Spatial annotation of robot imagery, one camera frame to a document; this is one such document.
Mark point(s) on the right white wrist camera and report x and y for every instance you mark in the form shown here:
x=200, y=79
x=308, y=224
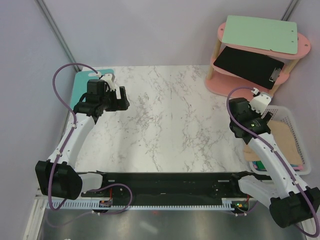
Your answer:
x=260, y=101

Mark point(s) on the white plastic basket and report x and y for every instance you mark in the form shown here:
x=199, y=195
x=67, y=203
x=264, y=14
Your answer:
x=282, y=114

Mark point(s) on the pink t shirt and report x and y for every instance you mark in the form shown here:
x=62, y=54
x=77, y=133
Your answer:
x=297, y=167

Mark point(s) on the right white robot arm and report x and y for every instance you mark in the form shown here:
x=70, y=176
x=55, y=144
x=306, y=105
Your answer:
x=291, y=201

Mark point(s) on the mint green board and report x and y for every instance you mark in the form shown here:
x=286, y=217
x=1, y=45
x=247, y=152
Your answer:
x=261, y=33

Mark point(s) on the black clipboard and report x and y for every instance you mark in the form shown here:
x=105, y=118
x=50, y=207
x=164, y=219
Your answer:
x=254, y=67

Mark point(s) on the blue t shirt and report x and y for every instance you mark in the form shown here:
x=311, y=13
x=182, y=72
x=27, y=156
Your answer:
x=258, y=165

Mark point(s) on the pink two-tier shelf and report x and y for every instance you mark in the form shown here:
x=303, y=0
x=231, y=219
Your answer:
x=221, y=82

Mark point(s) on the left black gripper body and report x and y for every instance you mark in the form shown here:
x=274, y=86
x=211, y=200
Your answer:
x=110, y=102

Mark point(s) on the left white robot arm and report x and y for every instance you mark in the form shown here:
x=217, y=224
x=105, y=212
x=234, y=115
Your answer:
x=57, y=176

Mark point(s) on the white cable duct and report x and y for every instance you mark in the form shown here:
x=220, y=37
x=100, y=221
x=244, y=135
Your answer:
x=224, y=204

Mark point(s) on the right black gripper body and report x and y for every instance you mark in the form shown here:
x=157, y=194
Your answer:
x=267, y=117

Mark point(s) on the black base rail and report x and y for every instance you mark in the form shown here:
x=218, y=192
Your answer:
x=170, y=188

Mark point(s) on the teal cutting board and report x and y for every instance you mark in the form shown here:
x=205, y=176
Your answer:
x=80, y=85

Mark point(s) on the beige t shirt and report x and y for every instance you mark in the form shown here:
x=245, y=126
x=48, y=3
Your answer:
x=285, y=141

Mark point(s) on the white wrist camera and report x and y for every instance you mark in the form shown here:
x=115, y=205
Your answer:
x=260, y=101
x=109, y=79

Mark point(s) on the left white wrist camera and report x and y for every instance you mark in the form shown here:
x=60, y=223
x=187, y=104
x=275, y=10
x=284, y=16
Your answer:
x=109, y=79

